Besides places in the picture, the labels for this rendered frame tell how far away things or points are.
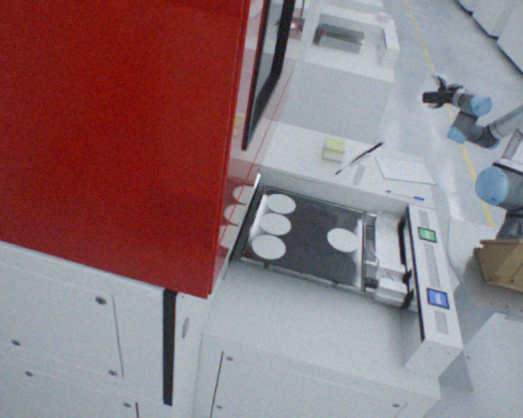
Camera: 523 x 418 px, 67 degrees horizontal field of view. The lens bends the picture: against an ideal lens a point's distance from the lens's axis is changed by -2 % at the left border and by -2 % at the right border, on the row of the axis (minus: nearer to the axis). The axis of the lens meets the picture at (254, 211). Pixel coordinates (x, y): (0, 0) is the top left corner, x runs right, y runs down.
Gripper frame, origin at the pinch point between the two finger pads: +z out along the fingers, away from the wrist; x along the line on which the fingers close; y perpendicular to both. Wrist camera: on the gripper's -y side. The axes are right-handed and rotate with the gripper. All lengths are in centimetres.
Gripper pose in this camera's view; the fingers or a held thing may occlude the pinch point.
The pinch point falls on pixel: (427, 90)
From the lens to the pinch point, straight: 200.4
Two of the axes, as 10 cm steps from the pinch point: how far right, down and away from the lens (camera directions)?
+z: -1.6, -4.4, 8.8
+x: -0.6, -8.9, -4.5
